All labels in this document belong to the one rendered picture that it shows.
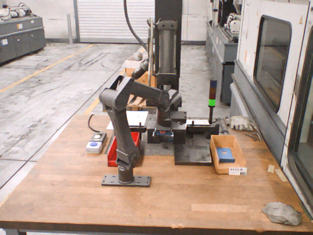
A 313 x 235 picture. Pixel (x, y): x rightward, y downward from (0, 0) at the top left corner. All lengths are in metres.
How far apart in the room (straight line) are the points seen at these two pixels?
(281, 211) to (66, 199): 0.79
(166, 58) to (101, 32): 9.69
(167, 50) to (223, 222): 0.79
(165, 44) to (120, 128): 0.50
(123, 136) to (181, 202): 0.33
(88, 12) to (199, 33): 3.89
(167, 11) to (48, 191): 0.95
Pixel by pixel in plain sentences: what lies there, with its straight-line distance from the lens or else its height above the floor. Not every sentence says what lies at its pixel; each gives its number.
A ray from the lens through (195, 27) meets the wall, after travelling 10.68.
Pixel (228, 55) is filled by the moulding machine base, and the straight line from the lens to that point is 4.55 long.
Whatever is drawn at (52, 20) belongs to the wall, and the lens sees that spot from 11.73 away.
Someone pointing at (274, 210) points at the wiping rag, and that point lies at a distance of 1.19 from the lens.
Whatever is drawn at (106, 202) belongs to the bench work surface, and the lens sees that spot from 1.18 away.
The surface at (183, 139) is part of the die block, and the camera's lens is 1.56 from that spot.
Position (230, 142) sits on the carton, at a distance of 1.56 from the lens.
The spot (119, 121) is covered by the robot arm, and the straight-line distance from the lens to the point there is 1.10.
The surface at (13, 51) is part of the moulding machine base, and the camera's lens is 8.78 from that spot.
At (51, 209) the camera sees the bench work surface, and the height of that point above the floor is 0.90.
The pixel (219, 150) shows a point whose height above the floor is 0.91.
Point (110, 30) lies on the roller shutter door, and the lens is 11.00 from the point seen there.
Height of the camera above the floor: 1.62
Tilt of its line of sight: 22 degrees down
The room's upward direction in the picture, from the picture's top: straight up
